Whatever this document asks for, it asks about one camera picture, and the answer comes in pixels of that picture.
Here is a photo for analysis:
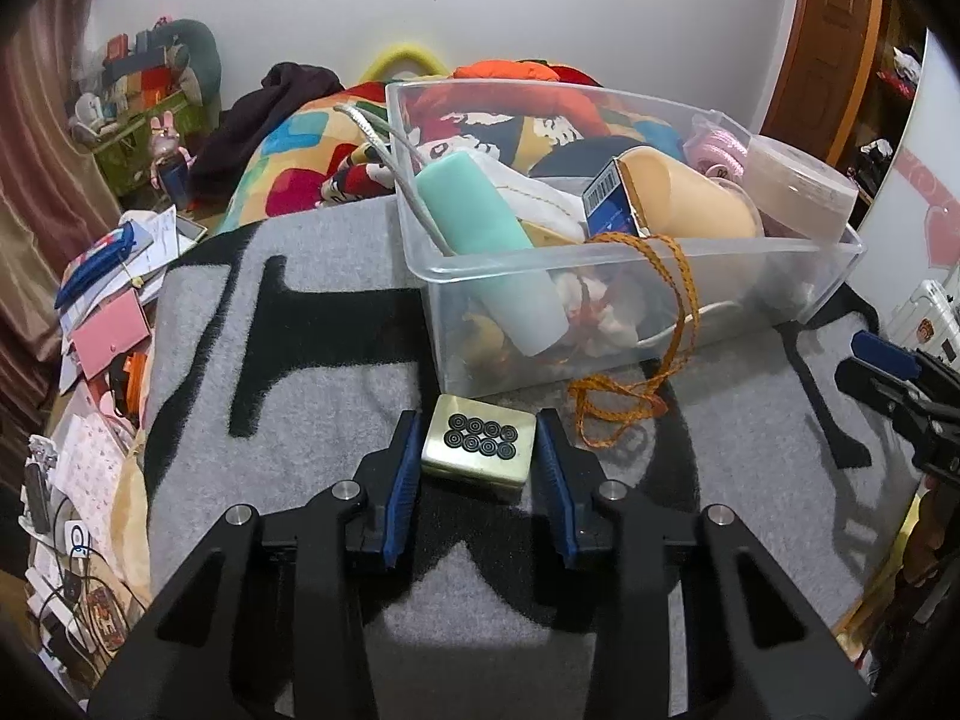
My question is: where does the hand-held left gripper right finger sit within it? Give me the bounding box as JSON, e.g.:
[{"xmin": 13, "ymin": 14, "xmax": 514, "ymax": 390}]
[{"xmin": 534, "ymin": 407, "xmax": 878, "ymax": 720}]

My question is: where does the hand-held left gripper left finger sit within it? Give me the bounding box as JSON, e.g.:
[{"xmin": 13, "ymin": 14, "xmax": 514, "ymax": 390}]
[{"xmin": 86, "ymin": 409, "xmax": 421, "ymax": 720}]

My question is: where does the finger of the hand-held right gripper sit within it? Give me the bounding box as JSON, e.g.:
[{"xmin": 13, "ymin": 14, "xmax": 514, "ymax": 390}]
[
  {"xmin": 851, "ymin": 330, "xmax": 960, "ymax": 391},
  {"xmin": 835, "ymin": 358, "xmax": 931, "ymax": 443}
]

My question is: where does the mahjong tile with black dots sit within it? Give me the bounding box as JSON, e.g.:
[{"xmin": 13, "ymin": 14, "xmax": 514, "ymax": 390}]
[{"xmin": 421, "ymin": 394, "xmax": 539, "ymax": 503}]

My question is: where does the clear plastic storage bin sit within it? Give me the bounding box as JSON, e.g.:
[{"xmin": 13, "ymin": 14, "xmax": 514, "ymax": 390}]
[{"xmin": 385, "ymin": 79, "xmax": 866, "ymax": 397}]

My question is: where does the orange cord with yellow beads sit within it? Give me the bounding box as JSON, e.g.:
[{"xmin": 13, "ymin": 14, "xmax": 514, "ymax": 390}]
[{"xmin": 461, "ymin": 232, "xmax": 702, "ymax": 451}]

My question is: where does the beige lidded plastic tub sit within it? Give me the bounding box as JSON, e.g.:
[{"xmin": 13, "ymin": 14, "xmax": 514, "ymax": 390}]
[{"xmin": 619, "ymin": 133, "xmax": 860, "ymax": 245}]

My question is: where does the pink rope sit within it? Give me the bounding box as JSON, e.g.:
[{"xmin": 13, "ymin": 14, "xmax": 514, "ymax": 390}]
[{"xmin": 686, "ymin": 116, "xmax": 755, "ymax": 181}]

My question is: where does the mint green case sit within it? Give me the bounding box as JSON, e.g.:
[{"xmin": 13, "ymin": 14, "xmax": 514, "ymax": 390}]
[{"xmin": 415, "ymin": 150, "xmax": 571, "ymax": 357}]

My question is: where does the small blue box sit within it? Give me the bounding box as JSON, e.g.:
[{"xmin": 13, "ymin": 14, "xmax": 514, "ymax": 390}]
[{"xmin": 581, "ymin": 156, "xmax": 647, "ymax": 241}]

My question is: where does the white drawstring pouch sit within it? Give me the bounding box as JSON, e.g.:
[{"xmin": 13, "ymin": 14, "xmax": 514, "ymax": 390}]
[{"xmin": 341, "ymin": 103, "xmax": 751, "ymax": 353}]

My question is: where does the person's right hand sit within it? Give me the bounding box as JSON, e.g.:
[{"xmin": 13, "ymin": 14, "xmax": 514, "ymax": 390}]
[{"xmin": 904, "ymin": 480, "xmax": 960, "ymax": 593}]

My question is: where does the white suitcase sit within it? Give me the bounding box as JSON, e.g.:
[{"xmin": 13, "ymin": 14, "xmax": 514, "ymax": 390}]
[{"xmin": 885, "ymin": 279, "xmax": 960, "ymax": 368}]

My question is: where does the grey and black blanket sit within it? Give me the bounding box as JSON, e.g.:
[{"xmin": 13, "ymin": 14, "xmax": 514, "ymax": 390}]
[{"xmin": 142, "ymin": 195, "xmax": 923, "ymax": 720}]

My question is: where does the white panel with pink hearts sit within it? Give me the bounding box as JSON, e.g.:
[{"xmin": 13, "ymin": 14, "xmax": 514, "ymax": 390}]
[{"xmin": 855, "ymin": 30, "xmax": 960, "ymax": 331}]

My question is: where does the wooden wardrobe shelf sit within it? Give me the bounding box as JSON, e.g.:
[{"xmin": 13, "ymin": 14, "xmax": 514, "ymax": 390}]
[{"xmin": 847, "ymin": 0, "xmax": 931, "ymax": 196}]

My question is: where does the white sticker sheet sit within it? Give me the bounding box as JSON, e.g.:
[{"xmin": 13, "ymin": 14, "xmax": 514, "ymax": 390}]
[{"xmin": 45, "ymin": 412, "xmax": 136, "ymax": 541}]

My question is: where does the wooden door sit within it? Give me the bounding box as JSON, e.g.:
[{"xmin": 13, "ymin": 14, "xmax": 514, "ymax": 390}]
[{"xmin": 761, "ymin": 0, "xmax": 886, "ymax": 158}]

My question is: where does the pink wallet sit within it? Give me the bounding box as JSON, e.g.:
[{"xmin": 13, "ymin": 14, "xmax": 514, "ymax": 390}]
[{"xmin": 73, "ymin": 292, "xmax": 151, "ymax": 380}]

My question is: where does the pile of papers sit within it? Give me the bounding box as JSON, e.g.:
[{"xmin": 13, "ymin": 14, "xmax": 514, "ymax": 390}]
[{"xmin": 56, "ymin": 210, "xmax": 211, "ymax": 391}]

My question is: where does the colourful patchwork quilt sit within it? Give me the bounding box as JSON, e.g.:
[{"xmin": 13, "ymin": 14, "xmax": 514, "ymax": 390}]
[{"xmin": 221, "ymin": 64, "xmax": 698, "ymax": 226}]

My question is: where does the blue pencil case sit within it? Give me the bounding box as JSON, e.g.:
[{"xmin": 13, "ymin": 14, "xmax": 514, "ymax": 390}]
[{"xmin": 54, "ymin": 221, "xmax": 155, "ymax": 308}]

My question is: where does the dark purple cloth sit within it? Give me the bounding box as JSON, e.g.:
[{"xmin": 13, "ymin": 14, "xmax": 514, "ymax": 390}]
[{"xmin": 187, "ymin": 61, "xmax": 346, "ymax": 203}]

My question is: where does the pink rabbit toy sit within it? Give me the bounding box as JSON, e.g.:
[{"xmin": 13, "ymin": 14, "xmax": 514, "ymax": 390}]
[{"xmin": 148, "ymin": 112, "xmax": 192, "ymax": 203}]

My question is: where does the orange cushion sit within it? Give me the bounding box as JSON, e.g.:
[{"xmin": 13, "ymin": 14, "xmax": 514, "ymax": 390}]
[{"xmin": 454, "ymin": 58, "xmax": 560, "ymax": 83}]

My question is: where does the grey-green neck pillow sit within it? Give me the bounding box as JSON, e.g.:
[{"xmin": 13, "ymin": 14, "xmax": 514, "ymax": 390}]
[{"xmin": 154, "ymin": 17, "xmax": 222, "ymax": 102}]

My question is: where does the pink curtain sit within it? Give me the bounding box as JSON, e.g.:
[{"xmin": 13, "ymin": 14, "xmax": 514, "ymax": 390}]
[{"xmin": 0, "ymin": 0, "xmax": 128, "ymax": 421}]

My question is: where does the pile of colourful boxes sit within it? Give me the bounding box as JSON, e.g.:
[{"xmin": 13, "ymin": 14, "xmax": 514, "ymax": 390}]
[{"xmin": 75, "ymin": 34, "xmax": 188, "ymax": 113}]

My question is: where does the yellow ring pillow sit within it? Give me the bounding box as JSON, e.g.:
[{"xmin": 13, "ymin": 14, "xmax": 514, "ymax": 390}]
[{"xmin": 360, "ymin": 41, "xmax": 451, "ymax": 83}]

